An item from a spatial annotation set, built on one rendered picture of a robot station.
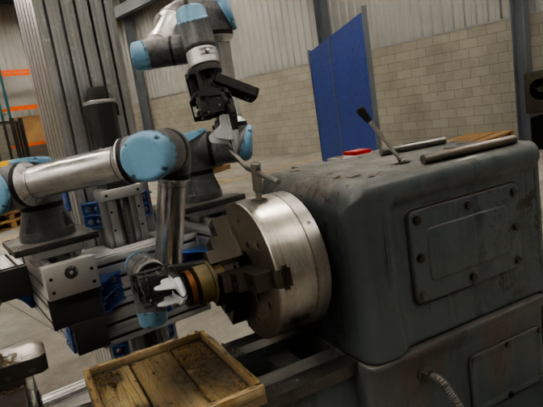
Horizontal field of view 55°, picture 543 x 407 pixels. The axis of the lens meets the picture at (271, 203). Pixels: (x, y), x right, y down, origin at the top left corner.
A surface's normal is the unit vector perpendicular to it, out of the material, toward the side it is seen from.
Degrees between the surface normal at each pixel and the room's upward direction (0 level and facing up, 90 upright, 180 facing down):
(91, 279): 90
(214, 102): 74
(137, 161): 89
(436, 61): 90
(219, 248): 55
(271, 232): 49
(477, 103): 90
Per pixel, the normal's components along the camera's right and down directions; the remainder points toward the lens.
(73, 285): 0.56, 0.07
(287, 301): 0.48, 0.32
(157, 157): -0.04, 0.18
